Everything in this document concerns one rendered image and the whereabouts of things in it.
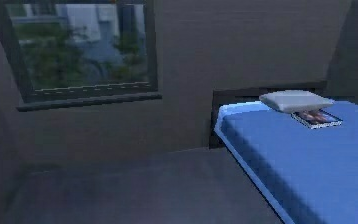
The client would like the flat book with picture cover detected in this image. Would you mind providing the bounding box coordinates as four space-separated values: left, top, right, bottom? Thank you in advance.
290 109 343 130

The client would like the dark framed window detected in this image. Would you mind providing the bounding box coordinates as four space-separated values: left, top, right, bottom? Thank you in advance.
0 0 163 113

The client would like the grey pillow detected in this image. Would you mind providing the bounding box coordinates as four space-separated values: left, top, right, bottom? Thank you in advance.
258 89 335 115

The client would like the blue bed with dark frame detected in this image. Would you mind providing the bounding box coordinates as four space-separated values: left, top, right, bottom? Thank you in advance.
208 80 358 224

